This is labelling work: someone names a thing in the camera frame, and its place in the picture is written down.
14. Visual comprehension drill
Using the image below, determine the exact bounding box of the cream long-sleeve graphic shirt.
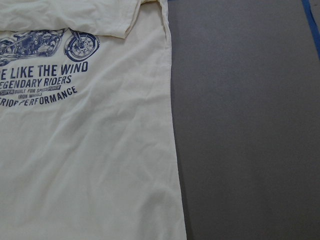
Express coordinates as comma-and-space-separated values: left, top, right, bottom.
0, 0, 187, 240

